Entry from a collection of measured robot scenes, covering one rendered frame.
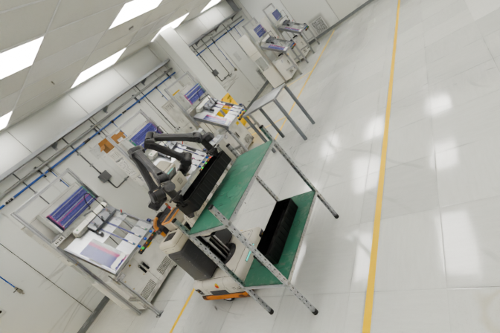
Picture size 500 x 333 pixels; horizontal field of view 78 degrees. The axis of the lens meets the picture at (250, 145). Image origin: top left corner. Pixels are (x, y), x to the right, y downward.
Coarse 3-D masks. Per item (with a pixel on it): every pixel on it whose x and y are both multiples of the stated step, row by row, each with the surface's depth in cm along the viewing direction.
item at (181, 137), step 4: (192, 132) 250; (196, 132) 250; (156, 136) 244; (160, 136) 244; (164, 136) 245; (168, 136) 245; (172, 136) 245; (176, 136) 246; (180, 136) 246; (184, 136) 246; (188, 136) 246; (192, 136) 247; (196, 136) 247; (200, 136) 250; (148, 140) 241; (152, 140) 242; (156, 140) 246; (160, 140) 246; (164, 140) 247; (168, 140) 247; (172, 140) 248; (176, 140) 248; (180, 140) 249; (184, 140) 249; (188, 140) 249; (192, 140) 249
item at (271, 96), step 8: (280, 88) 451; (288, 88) 462; (264, 96) 486; (272, 96) 446; (256, 104) 480; (264, 104) 445; (280, 104) 437; (248, 112) 474; (264, 112) 512; (304, 112) 474; (248, 120) 480; (312, 120) 479; (256, 128) 487; (296, 128) 447; (304, 136) 452
